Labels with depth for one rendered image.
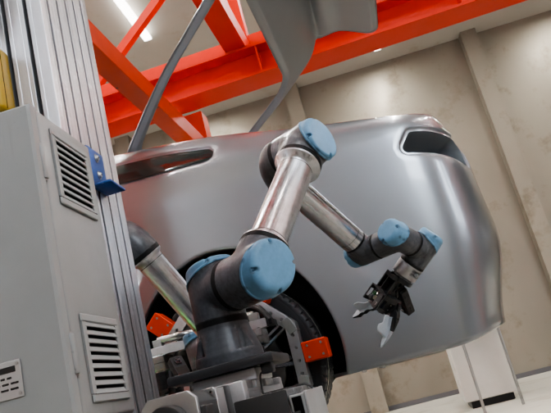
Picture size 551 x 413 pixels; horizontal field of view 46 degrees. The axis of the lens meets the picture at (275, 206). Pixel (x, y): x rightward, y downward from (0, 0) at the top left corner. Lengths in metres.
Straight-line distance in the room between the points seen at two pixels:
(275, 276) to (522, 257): 11.41
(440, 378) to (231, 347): 10.98
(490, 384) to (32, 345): 7.96
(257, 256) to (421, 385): 11.04
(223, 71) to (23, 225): 4.20
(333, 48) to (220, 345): 3.69
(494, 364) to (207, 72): 5.33
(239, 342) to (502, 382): 7.42
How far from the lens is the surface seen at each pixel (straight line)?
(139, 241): 1.79
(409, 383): 12.27
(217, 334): 1.40
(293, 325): 2.33
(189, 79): 5.17
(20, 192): 1.01
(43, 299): 0.96
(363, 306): 1.98
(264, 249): 1.32
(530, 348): 12.50
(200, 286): 1.42
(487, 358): 8.69
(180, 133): 4.63
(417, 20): 4.92
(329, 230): 1.81
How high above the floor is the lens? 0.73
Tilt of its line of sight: 16 degrees up
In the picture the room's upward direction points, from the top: 14 degrees counter-clockwise
